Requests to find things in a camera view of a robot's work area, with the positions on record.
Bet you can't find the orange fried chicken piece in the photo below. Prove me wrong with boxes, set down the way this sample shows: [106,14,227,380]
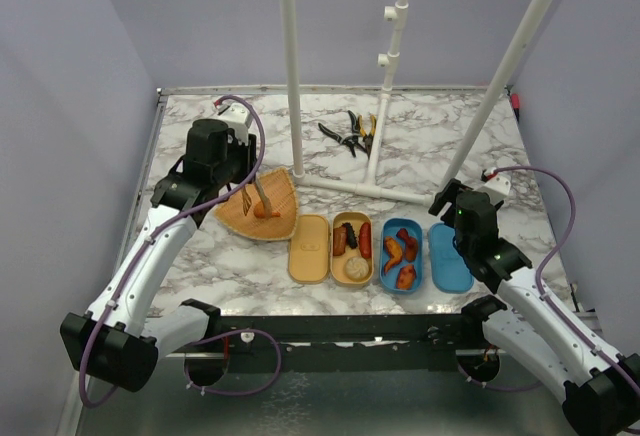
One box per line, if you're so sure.
[395,264,417,291]

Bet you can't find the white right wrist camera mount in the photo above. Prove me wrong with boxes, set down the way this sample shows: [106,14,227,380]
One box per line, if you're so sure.
[477,168,511,206]

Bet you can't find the yellow handled pliers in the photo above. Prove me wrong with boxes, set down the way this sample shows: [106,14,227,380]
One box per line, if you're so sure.
[357,114,377,157]

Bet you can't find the blue lunch box base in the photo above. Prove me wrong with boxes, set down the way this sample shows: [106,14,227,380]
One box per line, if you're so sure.
[378,218,424,295]

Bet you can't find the orange chicken wing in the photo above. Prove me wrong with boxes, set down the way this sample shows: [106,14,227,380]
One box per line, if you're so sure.
[383,236,403,274]

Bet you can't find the aluminium table frame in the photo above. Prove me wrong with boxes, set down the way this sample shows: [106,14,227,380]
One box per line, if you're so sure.
[54,86,631,436]

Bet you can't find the white PVC pipe frame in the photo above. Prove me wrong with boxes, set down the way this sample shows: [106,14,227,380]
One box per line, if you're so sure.
[279,0,553,206]

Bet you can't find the beige lunch box lid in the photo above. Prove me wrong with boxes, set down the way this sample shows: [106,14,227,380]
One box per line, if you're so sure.
[288,214,330,284]

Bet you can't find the brown fried patty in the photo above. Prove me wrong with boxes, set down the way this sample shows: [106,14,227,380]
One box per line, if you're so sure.
[405,239,419,262]

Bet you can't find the woven bamboo basket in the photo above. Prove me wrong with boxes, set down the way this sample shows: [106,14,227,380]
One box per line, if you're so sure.
[214,167,299,241]

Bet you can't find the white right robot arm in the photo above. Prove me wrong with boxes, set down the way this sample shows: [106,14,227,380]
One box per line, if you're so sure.
[429,176,639,435]

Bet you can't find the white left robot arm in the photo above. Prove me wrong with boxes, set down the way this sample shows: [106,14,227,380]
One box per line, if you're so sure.
[60,119,265,392]

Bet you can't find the brown sausage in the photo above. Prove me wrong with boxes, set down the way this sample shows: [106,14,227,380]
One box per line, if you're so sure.
[332,226,347,256]

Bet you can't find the white steamed bun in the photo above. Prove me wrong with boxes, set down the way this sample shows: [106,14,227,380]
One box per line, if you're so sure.
[344,257,370,282]

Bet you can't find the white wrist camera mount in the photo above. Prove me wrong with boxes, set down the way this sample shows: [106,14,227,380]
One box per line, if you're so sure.
[477,168,511,206]
[214,101,253,144]

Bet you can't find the beige lunch box base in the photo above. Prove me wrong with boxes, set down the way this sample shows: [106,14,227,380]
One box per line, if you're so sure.
[329,212,375,288]

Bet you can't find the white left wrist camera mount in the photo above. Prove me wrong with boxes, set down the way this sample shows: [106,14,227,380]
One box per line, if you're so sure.
[214,101,253,144]

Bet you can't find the black pruning shears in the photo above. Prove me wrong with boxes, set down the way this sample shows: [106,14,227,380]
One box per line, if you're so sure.
[317,110,369,157]

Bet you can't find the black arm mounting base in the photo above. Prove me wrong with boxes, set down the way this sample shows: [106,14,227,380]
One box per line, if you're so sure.
[177,312,501,386]

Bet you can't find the red clamp at table corner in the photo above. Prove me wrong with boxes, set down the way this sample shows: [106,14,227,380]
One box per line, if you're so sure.
[509,93,520,119]

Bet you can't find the metal food tongs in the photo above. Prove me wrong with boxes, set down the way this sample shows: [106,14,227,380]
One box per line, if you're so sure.
[241,178,274,217]

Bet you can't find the black sea cucumber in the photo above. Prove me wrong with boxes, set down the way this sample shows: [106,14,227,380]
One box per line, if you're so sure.
[343,223,358,249]

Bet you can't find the orange fried shrimp piece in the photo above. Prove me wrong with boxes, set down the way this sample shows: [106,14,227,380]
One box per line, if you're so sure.
[253,202,281,219]

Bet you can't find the red sausage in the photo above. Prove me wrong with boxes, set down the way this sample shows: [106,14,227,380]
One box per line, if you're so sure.
[358,222,372,259]

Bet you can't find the blue lunch box lid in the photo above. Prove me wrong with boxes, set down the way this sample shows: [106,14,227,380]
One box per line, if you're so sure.
[428,223,474,294]

